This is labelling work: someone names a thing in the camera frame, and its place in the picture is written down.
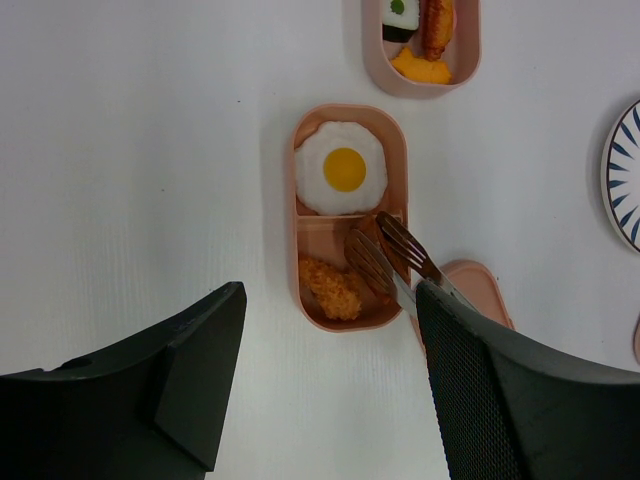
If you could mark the pink lunch box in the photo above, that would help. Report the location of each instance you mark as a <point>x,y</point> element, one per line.
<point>462,55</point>
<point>322,237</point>

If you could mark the yellow toy chicken drumstick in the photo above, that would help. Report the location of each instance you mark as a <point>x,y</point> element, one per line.
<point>421,70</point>

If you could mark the orange toy fried shrimp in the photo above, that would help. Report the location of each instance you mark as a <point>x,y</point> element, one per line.
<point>335,291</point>

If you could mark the striped round plate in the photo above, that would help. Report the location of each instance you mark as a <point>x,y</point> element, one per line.
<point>619,177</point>

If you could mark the pink box lid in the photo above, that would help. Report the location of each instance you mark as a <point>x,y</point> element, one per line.
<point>479,286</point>
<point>636,342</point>

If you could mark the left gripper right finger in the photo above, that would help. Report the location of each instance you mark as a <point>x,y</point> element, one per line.
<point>509,407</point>

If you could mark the black white sushi roll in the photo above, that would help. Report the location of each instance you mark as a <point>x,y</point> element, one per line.
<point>400,20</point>

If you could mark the white fried egg toy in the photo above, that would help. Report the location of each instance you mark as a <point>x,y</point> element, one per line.
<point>341,169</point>

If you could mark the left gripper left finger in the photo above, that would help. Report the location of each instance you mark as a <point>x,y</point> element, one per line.
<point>151,406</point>

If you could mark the metal tongs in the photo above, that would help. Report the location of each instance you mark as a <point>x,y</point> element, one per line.
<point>373,267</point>

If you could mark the brown toy sausage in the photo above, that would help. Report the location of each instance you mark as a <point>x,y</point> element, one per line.
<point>370,228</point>

